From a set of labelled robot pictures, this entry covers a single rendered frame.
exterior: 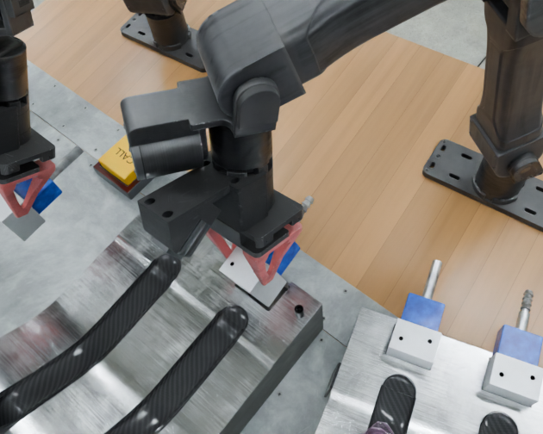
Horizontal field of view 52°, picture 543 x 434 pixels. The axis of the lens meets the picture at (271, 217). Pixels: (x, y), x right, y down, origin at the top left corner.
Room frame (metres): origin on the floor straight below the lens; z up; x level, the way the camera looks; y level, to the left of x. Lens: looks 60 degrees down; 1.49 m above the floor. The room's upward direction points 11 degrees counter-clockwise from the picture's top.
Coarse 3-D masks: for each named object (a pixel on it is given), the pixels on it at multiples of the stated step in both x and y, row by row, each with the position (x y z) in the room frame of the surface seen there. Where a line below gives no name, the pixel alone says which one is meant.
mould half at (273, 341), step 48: (144, 240) 0.34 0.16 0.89; (96, 288) 0.29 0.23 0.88; (192, 288) 0.27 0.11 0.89; (288, 288) 0.24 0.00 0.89; (48, 336) 0.24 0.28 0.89; (144, 336) 0.22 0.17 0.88; (192, 336) 0.21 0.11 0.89; (240, 336) 0.20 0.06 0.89; (288, 336) 0.19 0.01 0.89; (0, 384) 0.18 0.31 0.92; (96, 384) 0.17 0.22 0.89; (144, 384) 0.17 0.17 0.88; (240, 384) 0.15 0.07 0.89; (48, 432) 0.13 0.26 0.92; (96, 432) 0.12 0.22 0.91; (192, 432) 0.11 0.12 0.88
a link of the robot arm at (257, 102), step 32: (128, 96) 0.32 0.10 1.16; (160, 96) 0.32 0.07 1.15; (192, 96) 0.32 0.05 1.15; (256, 96) 0.28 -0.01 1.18; (128, 128) 0.29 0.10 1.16; (160, 128) 0.29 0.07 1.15; (192, 128) 0.29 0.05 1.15; (256, 128) 0.28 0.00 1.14; (160, 160) 0.28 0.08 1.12; (192, 160) 0.28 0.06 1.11
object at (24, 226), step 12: (72, 156) 0.45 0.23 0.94; (60, 168) 0.44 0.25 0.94; (48, 180) 0.42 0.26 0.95; (24, 192) 0.41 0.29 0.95; (48, 192) 0.41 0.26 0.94; (60, 192) 0.41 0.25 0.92; (0, 204) 0.39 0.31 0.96; (36, 204) 0.39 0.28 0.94; (48, 204) 0.40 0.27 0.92; (0, 216) 0.37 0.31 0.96; (12, 216) 0.37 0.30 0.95; (24, 216) 0.38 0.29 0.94; (36, 216) 0.38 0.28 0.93; (12, 228) 0.36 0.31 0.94; (24, 228) 0.37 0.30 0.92; (36, 228) 0.38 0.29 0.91; (24, 240) 0.36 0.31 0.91
